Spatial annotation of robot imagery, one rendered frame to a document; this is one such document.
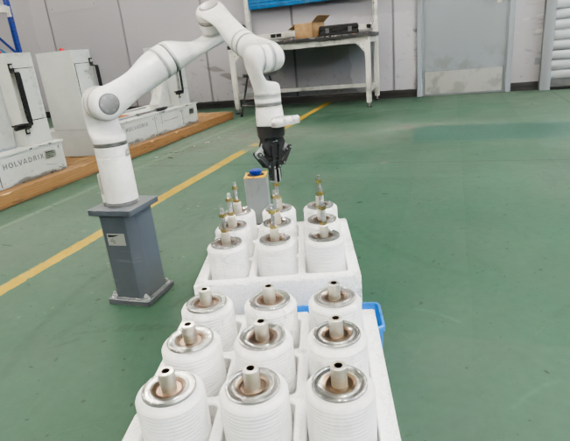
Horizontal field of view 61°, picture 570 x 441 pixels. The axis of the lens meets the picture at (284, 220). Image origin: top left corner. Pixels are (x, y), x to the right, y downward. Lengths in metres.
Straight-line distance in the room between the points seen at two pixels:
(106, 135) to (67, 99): 2.37
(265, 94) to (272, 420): 0.85
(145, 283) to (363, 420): 0.96
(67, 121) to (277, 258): 2.87
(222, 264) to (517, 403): 0.68
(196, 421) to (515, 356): 0.74
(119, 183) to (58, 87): 2.43
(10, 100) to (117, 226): 2.01
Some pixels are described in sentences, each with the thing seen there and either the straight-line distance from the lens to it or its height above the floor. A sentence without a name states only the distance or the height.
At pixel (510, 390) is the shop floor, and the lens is 1.11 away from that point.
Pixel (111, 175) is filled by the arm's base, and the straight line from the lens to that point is 1.42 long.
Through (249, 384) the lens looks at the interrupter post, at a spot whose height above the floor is 0.26.
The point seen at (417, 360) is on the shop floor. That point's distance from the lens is 1.16.
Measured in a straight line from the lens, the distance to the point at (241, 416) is 0.67.
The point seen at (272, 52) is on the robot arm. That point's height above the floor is 0.67.
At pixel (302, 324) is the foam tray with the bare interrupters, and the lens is 0.95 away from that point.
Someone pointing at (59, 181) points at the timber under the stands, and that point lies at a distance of 3.29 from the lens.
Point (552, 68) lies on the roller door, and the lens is 6.08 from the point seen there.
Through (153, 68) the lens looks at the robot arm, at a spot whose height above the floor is 0.66.
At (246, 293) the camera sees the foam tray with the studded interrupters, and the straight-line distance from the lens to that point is 1.14.
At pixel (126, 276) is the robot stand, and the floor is 0.09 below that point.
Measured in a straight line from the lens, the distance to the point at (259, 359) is 0.76.
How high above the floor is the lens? 0.68
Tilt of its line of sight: 20 degrees down
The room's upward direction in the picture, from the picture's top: 6 degrees counter-clockwise
